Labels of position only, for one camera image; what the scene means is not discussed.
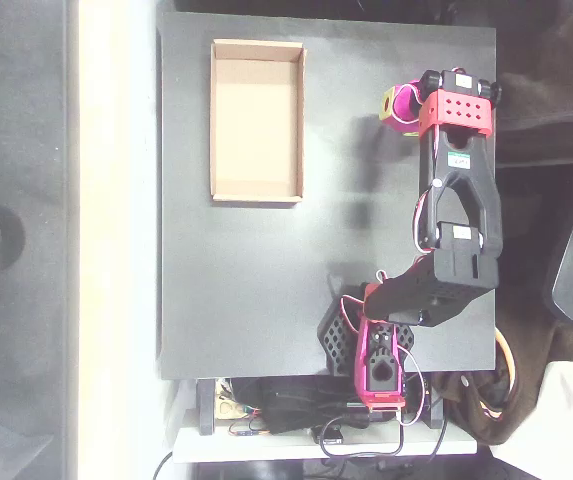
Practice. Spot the brown jacket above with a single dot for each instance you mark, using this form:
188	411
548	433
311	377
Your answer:
511	415

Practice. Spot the open cardboard box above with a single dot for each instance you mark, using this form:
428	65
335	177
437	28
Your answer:
256	125

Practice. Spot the black table clamp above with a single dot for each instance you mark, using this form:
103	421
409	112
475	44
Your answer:
206	407

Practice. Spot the black plug connector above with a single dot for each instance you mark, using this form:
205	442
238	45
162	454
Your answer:
333	436

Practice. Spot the black power adapter bundle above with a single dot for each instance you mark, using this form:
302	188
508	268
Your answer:
306	405

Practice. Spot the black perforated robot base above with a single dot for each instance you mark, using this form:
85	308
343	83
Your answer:
336	340

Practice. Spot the white shelf board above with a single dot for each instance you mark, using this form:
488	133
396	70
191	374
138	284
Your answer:
266	446

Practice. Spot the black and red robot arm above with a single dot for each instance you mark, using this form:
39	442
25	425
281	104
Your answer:
466	175

